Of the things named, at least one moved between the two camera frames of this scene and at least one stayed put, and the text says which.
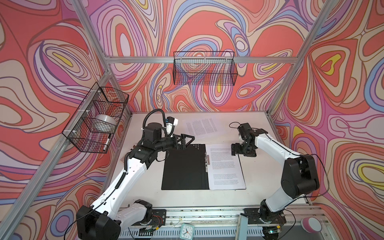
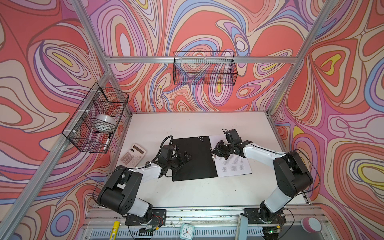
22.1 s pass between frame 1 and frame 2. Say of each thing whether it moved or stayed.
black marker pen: stayed
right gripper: moved
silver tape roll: stayed
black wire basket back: stayed
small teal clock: stayed
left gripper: moved
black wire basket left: stayed
